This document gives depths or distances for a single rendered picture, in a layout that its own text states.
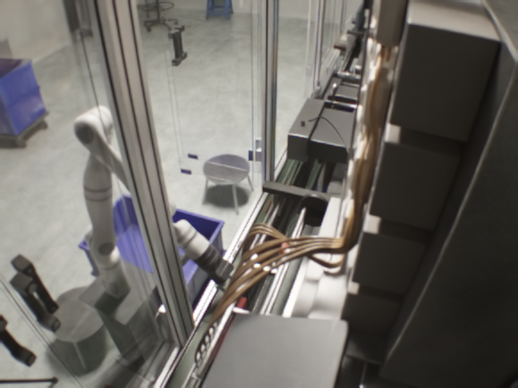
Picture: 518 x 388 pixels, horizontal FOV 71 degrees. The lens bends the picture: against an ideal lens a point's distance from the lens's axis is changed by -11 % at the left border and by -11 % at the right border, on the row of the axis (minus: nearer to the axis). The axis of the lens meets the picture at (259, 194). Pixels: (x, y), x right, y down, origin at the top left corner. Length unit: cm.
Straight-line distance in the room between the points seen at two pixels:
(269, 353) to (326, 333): 10
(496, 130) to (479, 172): 5
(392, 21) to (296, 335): 51
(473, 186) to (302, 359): 40
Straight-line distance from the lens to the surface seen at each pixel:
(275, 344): 71
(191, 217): 203
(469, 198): 41
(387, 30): 58
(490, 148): 38
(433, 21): 42
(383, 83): 61
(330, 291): 82
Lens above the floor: 182
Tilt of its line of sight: 41 degrees down
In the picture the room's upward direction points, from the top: straight up
